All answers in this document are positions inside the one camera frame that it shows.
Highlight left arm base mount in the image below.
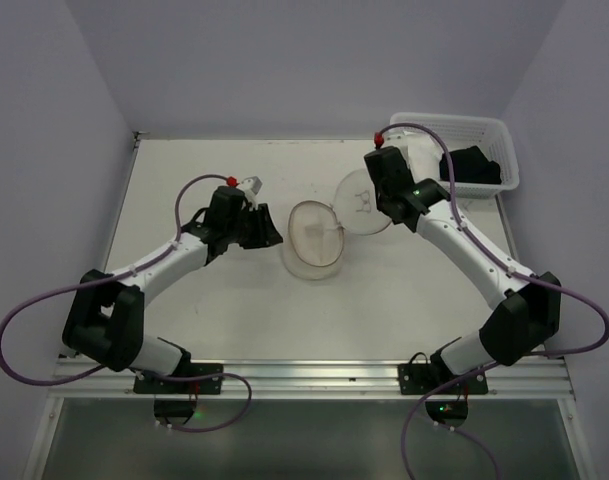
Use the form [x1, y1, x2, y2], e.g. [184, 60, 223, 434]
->
[133, 362, 223, 425]

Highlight aluminium rail frame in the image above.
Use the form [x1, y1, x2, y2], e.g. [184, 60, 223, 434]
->
[21, 130, 583, 480]

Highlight white bra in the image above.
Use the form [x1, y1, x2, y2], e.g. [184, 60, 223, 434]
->
[405, 131, 443, 182]

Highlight black bra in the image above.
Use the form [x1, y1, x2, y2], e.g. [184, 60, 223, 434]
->
[449, 146, 502, 185]

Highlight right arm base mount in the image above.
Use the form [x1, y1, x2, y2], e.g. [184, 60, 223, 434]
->
[397, 352, 489, 428]

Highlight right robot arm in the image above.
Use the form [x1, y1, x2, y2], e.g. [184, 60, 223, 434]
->
[364, 146, 561, 384]

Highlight white plastic basket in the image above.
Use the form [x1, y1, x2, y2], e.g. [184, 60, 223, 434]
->
[390, 112, 519, 199]

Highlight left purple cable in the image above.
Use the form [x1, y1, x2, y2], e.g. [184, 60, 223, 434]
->
[0, 172, 253, 433]

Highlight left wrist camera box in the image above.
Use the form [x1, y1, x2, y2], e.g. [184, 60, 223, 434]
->
[237, 176, 262, 209]

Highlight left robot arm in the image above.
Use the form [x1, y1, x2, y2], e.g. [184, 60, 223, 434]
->
[62, 177, 283, 376]

